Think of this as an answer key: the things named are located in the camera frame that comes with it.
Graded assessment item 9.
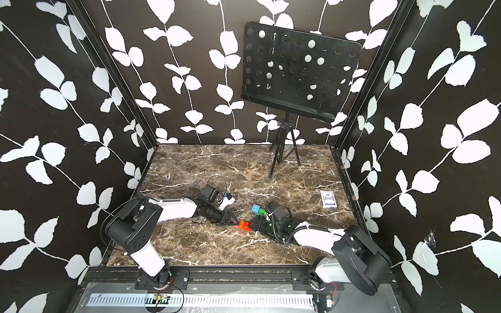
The blue lego brick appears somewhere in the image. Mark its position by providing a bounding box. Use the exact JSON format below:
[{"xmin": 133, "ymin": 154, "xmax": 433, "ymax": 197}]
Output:
[{"xmin": 251, "ymin": 204, "xmax": 261, "ymax": 215}]

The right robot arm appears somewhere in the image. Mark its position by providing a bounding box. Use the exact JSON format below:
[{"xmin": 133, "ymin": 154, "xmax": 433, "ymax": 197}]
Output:
[{"xmin": 245, "ymin": 202, "xmax": 391, "ymax": 296}]

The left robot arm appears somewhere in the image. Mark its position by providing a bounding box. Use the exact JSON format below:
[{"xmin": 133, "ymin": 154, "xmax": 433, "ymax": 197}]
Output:
[{"xmin": 104, "ymin": 196, "xmax": 240, "ymax": 278}]

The white ruler strip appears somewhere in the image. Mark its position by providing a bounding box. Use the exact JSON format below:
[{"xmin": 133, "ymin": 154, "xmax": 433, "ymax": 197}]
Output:
[{"xmin": 85, "ymin": 293, "xmax": 314, "ymax": 310}]

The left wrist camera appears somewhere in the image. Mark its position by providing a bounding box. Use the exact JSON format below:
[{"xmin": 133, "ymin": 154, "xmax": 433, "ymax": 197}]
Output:
[{"xmin": 197, "ymin": 185, "xmax": 236, "ymax": 211}]

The black music stand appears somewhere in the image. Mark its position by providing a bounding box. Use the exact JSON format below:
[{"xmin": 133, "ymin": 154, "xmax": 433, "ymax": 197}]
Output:
[{"xmin": 241, "ymin": 22, "xmax": 363, "ymax": 167}]

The red lego brick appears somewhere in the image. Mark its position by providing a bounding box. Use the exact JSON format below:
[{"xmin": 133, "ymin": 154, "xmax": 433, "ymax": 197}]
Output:
[{"xmin": 243, "ymin": 222, "xmax": 252, "ymax": 232}]

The blue playing card deck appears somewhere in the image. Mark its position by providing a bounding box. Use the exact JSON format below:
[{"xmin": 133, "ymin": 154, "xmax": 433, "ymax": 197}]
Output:
[{"xmin": 320, "ymin": 190, "xmax": 337, "ymax": 209}]

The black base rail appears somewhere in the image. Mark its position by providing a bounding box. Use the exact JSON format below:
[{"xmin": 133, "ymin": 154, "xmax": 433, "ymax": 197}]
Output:
[{"xmin": 80, "ymin": 265, "xmax": 400, "ymax": 292}]

